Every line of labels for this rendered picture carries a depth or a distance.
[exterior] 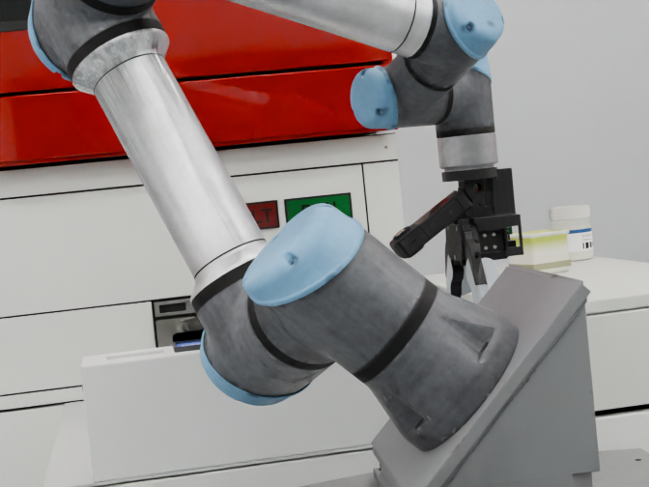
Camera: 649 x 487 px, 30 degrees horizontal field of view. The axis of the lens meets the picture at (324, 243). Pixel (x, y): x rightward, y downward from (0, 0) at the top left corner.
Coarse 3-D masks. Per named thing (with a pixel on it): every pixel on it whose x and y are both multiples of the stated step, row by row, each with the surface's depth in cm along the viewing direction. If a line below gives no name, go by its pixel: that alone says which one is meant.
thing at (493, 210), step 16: (448, 176) 153; (464, 176) 152; (480, 176) 152; (496, 176) 154; (512, 176) 154; (480, 192) 154; (496, 192) 154; (512, 192) 154; (480, 208) 154; (496, 208) 154; (512, 208) 154; (464, 224) 152; (480, 224) 152; (496, 224) 152; (512, 224) 153; (448, 240) 157; (480, 240) 153; (496, 240) 154; (512, 240) 155; (464, 256) 154; (496, 256) 154
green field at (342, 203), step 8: (296, 200) 210; (304, 200) 210; (312, 200) 210; (320, 200) 210; (328, 200) 210; (336, 200) 211; (344, 200) 211; (288, 208) 209; (296, 208) 210; (304, 208) 210; (336, 208) 211; (344, 208) 211; (288, 216) 209
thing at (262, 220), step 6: (258, 204) 208; (264, 204) 209; (270, 204) 209; (252, 210) 208; (258, 210) 208; (264, 210) 209; (270, 210) 209; (258, 216) 209; (264, 216) 209; (270, 216) 209; (258, 222) 209; (264, 222) 209; (270, 222) 209; (276, 222) 209
